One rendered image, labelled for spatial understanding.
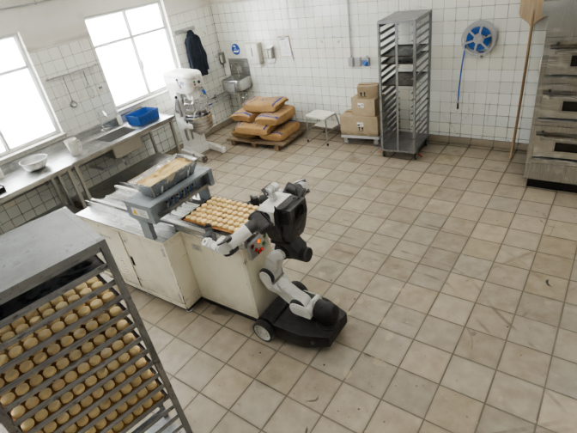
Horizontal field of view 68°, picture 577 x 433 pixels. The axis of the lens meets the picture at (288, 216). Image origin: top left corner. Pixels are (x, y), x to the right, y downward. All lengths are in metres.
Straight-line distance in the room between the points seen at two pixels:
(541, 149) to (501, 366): 2.68
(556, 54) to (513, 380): 3.10
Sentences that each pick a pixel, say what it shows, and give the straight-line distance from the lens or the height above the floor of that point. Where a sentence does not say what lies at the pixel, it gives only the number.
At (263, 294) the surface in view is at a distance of 3.70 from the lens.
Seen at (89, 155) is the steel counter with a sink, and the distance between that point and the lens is 6.06.
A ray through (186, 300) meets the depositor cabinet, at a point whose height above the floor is 0.18.
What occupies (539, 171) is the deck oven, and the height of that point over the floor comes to 0.23.
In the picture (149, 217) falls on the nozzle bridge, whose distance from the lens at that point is 3.59.
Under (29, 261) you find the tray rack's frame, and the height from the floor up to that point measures 1.82.
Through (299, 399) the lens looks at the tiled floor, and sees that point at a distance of 3.33.
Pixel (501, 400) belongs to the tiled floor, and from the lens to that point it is 3.39.
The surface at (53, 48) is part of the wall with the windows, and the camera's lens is 6.70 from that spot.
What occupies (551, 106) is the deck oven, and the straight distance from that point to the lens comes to 5.24.
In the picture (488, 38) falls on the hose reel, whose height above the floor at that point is 1.46.
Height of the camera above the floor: 2.71
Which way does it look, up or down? 31 degrees down
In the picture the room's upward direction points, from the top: 10 degrees counter-clockwise
